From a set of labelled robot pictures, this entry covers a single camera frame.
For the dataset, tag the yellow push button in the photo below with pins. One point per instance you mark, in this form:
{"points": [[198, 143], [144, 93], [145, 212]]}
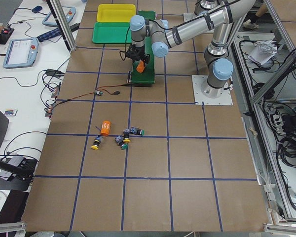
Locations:
{"points": [[96, 143], [126, 134]]}

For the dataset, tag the yellow plastic tray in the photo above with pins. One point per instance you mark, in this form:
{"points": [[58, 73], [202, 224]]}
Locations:
{"points": [[115, 12]]}

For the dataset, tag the orange cylinder with label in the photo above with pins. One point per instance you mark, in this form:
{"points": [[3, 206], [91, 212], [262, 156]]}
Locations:
{"points": [[105, 128]]}

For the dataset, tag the aluminium frame post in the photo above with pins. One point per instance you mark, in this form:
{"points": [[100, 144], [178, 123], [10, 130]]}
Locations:
{"points": [[60, 19]]}

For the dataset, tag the blue checkered umbrella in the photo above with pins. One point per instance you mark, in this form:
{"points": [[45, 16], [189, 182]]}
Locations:
{"points": [[48, 35]]}

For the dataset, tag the green push button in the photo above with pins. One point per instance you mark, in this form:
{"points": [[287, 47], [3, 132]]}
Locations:
{"points": [[137, 131], [119, 140]]}

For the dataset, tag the plain orange cylinder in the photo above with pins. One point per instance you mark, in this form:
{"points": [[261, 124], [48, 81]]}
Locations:
{"points": [[140, 67]]}

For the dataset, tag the green plastic tray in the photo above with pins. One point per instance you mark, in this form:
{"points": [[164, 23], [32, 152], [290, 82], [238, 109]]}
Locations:
{"points": [[111, 33]]}

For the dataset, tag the green conveyor belt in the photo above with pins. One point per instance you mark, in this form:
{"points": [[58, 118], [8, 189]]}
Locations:
{"points": [[139, 37]]}

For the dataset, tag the teach pendant near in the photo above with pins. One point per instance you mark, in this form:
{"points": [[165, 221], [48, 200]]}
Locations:
{"points": [[21, 53]]}

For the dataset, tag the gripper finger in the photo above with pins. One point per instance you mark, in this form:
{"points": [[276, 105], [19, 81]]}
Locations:
{"points": [[132, 58], [146, 59]]}

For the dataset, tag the black power adapter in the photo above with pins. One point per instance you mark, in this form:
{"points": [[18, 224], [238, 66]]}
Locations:
{"points": [[74, 27]]}

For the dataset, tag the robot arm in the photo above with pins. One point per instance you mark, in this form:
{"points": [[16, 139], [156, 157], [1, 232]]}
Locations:
{"points": [[152, 38]]}

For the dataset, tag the small circuit board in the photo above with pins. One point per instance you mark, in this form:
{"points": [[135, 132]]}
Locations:
{"points": [[99, 93]]}

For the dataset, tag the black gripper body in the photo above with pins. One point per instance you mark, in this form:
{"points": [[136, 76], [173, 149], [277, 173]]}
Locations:
{"points": [[138, 53]]}

